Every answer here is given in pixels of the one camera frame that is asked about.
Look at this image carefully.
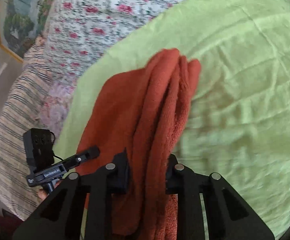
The light green bed sheet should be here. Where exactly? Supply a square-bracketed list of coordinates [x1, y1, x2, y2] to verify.
[54, 0, 290, 238]

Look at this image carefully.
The floral rose bedspread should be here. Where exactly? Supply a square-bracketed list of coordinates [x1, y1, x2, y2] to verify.
[45, 0, 183, 84]

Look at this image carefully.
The orange knit sweater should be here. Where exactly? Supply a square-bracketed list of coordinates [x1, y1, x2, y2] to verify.
[77, 49, 201, 239]

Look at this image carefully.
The gold framed landscape painting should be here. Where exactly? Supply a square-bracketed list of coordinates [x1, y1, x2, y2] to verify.
[0, 0, 53, 62]

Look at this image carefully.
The left hand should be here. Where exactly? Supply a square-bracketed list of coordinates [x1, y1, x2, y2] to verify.
[38, 180, 61, 200]

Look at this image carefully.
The striped plaid blanket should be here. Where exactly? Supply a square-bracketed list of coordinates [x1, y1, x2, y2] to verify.
[0, 36, 52, 220]

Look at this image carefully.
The pale purple floral pillow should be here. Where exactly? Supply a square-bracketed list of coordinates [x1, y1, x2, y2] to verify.
[38, 81, 77, 138]

